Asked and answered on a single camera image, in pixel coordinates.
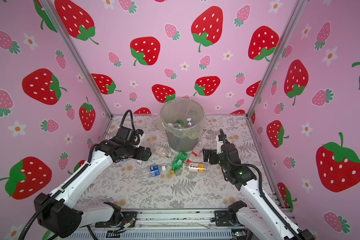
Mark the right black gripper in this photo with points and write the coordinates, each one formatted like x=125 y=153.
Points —
x=206 y=154

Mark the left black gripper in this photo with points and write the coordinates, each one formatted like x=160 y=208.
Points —
x=141 y=155

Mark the white bottle red cap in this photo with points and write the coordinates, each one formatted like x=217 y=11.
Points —
x=196 y=150

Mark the bottle yellow white label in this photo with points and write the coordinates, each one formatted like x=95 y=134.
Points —
x=194 y=167

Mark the clear bottle blue label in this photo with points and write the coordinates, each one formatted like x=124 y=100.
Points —
x=153 y=171

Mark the green bottle yellow cap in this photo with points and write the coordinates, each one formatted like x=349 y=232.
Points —
x=179 y=124

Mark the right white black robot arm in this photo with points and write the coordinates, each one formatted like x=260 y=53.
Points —
x=269 y=223

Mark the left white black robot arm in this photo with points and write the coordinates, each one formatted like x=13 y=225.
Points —
x=56 y=210

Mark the grey mesh waste bin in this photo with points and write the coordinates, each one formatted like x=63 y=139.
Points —
x=181 y=144

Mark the clear bottle white green label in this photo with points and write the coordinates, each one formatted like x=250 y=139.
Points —
x=163 y=152

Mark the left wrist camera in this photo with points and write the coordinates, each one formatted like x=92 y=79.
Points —
x=130 y=136

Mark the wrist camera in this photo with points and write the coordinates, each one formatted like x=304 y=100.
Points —
x=130 y=136
x=220 y=142

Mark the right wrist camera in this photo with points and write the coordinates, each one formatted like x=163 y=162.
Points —
x=220 y=142

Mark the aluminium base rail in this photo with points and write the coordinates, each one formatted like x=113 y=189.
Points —
x=183 y=224

